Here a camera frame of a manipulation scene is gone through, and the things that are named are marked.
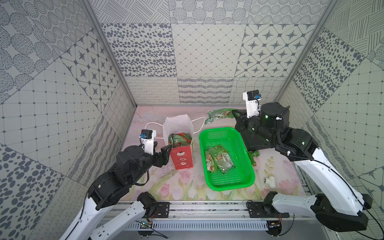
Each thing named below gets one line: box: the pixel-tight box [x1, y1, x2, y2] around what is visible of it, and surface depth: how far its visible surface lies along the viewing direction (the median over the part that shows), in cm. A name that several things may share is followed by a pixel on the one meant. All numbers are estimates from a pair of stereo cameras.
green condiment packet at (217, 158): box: [205, 145, 236, 174], surface depth 88 cm
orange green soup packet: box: [205, 108, 236, 125], surface depth 61 cm
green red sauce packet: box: [205, 150, 217, 172], surface depth 85 cm
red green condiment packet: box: [168, 132, 193, 148], surface depth 90 cm
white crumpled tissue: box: [263, 176, 276, 189], surface depth 83 cm
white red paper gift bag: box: [163, 114, 194, 170], surface depth 82 cm
